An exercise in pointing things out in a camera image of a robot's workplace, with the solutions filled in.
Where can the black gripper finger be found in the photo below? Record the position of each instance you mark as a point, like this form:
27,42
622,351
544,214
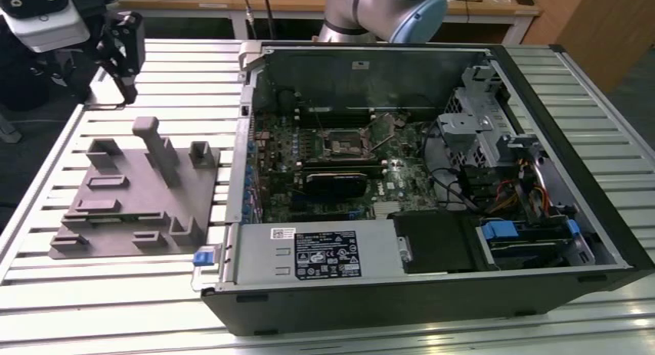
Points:
104,88
128,48

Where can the thin metal locking lever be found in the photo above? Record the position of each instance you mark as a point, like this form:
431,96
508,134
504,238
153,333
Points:
319,123
384,139

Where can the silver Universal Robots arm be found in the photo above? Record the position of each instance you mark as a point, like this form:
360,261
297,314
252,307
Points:
352,10

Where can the CPU socket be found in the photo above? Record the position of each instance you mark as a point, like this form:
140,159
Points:
343,144

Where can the wooden desk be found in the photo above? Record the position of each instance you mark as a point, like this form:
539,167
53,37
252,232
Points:
215,4

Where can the grey metal stand foot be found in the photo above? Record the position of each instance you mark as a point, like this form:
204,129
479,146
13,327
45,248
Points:
9,132

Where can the silver case corner latch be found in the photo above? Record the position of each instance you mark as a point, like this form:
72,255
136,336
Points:
251,52

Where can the grey parts rack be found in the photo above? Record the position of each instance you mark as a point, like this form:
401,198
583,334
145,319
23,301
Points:
148,201

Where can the green RAM stick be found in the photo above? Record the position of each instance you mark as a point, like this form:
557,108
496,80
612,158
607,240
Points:
128,217

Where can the blue case latch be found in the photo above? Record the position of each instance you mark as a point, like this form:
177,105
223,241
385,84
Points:
203,257

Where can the black graphics card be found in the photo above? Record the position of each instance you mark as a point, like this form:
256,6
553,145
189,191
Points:
335,184

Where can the silver power supply with label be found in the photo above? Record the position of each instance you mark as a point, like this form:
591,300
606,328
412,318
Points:
265,255

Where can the green motherboard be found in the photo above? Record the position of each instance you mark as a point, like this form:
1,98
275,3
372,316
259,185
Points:
404,178

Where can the small silver heatsink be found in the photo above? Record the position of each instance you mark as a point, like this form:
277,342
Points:
387,208

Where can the silver perforated drive cage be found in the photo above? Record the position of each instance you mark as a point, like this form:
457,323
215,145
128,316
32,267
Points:
460,129

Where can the small silver metal latch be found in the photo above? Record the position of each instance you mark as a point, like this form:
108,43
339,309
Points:
404,249

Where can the black open PC case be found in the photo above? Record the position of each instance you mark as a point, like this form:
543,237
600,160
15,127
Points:
357,309

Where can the black plastic shroud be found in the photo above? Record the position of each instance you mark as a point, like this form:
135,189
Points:
435,244

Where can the blue disk carrier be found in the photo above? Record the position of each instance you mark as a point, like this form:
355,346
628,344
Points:
499,230

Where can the wooden cabinet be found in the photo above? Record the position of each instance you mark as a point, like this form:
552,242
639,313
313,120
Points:
603,33

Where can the blue plastic tab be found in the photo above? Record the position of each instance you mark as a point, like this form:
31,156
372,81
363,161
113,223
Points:
571,228

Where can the silver disk bay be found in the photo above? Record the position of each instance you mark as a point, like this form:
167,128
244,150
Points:
583,255

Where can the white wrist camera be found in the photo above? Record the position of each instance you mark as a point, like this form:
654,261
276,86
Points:
45,33

